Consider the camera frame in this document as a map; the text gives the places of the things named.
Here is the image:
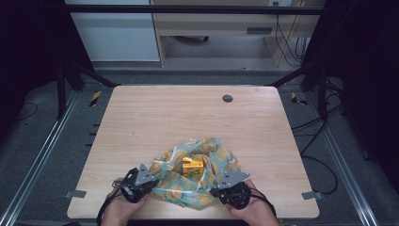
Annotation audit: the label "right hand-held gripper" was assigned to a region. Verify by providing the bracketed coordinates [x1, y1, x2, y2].
[210, 170, 252, 211]

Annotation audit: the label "yellow box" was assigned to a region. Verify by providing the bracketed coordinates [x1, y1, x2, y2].
[182, 155, 206, 178]

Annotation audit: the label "grey metal table bracket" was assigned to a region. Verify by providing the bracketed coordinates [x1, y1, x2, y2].
[301, 190, 324, 201]
[63, 189, 88, 200]

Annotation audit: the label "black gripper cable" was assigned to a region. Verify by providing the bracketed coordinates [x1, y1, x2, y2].
[96, 178, 127, 226]
[248, 187, 278, 218]

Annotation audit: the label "black metal stand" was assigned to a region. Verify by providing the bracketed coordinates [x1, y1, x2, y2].
[265, 61, 331, 124]
[56, 60, 122, 121]

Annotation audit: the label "aluminium floor rail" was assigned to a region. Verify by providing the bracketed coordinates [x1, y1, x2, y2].
[0, 89, 80, 226]
[304, 93, 381, 226]

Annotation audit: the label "black curtain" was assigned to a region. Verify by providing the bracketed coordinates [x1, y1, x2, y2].
[309, 0, 399, 191]
[0, 0, 95, 144]

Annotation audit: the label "white cabinet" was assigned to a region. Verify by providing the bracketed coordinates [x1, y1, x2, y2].
[65, 0, 161, 63]

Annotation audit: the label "yellow black striped tape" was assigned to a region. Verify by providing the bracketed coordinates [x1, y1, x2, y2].
[89, 90, 103, 107]
[290, 91, 309, 106]

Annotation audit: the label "person's right hand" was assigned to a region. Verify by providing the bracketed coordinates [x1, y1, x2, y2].
[225, 179, 280, 226]

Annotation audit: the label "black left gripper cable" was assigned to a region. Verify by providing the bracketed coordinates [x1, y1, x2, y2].
[96, 178, 127, 226]

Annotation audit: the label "person's left hand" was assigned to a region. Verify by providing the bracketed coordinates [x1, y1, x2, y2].
[101, 190, 147, 226]

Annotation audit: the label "black floor cables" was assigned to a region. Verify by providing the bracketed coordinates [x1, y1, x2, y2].
[291, 103, 345, 196]

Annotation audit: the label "teal fruit print bag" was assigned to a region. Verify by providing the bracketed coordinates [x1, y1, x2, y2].
[150, 137, 243, 211]

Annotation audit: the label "light wooden desk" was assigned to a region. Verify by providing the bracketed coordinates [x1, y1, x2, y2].
[150, 0, 326, 68]

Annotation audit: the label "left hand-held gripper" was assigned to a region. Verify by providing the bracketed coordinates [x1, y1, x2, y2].
[120, 163, 160, 204]

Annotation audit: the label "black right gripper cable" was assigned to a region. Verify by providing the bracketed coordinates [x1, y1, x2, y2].
[248, 187, 278, 218]

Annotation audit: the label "black horizontal frame bar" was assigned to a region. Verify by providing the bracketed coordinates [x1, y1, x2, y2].
[64, 4, 327, 16]

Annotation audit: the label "black hanging cables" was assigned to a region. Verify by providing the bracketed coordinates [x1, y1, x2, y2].
[273, 1, 311, 67]

